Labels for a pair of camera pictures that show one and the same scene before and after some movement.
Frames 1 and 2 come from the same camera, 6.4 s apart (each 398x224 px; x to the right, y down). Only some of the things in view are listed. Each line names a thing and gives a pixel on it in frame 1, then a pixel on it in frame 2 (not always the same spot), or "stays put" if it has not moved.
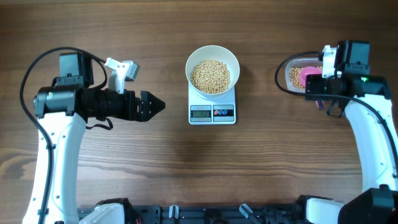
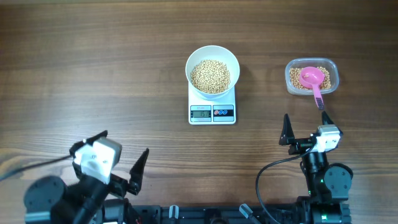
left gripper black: [143, 115] → [120, 185]
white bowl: [212, 71] stays put
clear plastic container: [292, 71] stays put
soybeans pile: [210, 76] stays put
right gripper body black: [319, 85] → [300, 146]
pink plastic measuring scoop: [311, 70] stays put
